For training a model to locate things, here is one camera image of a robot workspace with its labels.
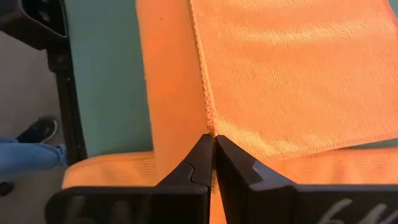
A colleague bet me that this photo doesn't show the person's leg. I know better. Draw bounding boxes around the person's leg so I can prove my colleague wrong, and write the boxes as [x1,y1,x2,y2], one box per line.
[0,136,68,183]

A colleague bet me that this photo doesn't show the black aluminium table frame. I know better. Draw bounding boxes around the black aluminium table frame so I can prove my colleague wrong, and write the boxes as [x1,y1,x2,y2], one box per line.
[0,0,88,166]

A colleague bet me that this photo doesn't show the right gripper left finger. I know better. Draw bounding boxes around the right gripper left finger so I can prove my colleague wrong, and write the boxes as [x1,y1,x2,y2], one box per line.
[44,133,215,224]

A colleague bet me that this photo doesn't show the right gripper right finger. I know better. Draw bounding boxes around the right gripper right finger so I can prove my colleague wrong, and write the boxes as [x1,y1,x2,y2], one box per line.
[215,134,398,224]

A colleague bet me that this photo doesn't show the person's foot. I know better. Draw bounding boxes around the person's foot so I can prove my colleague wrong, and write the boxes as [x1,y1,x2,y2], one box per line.
[16,116,59,144]

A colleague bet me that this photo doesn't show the teal table mat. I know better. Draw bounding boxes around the teal table mat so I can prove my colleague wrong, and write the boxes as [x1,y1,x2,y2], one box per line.
[63,0,398,158]

